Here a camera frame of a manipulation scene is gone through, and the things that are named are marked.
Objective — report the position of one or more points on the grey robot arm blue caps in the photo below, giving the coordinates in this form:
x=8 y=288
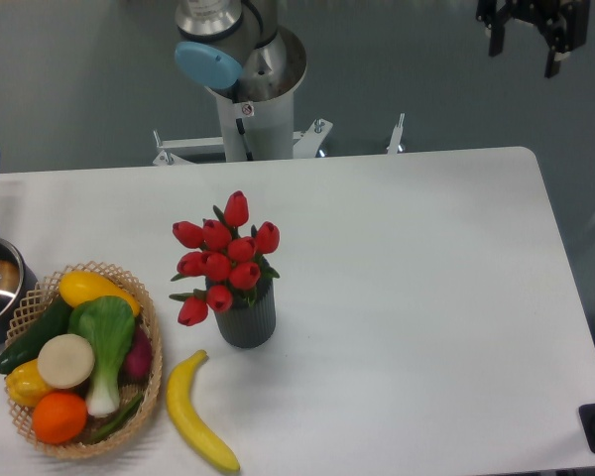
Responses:
x=238 y=50

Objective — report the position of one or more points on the green bean pod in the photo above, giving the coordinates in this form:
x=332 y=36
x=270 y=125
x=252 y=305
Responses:
x=117 y=422

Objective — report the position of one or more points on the dark grey ribbed vase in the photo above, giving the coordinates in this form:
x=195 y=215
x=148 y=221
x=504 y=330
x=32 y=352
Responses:
x=250 y=317

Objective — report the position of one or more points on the white metal base frame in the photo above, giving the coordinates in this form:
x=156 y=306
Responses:
x=307 y=144

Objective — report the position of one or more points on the dark green cucumber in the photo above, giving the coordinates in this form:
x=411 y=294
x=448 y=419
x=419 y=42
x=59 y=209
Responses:
x=53 y=322

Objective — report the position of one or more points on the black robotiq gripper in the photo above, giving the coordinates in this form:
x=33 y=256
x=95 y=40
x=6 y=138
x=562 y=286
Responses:
x=563 y=24

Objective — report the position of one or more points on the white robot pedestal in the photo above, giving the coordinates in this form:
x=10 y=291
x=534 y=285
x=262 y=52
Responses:
x=257 y=130

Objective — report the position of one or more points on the yellow squash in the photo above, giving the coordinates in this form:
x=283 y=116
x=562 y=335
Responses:
x=78 y=287

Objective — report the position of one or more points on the yellow banana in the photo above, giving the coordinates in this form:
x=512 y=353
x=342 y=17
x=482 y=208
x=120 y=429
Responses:
x=190 y=426

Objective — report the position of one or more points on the red tulip bouquet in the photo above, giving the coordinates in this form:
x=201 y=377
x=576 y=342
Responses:
x=234 y=266

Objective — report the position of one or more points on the purple sweet potato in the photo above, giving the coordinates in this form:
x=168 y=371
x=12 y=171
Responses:
x=138 y=361

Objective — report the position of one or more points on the green bok choy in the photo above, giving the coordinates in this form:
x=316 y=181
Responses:
x=108 y=325

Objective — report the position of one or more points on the orange fruit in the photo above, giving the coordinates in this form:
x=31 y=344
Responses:
x=59 y=417

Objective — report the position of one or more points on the yellow lemon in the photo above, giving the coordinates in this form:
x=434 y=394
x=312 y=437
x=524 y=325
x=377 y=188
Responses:
x=25 y=385

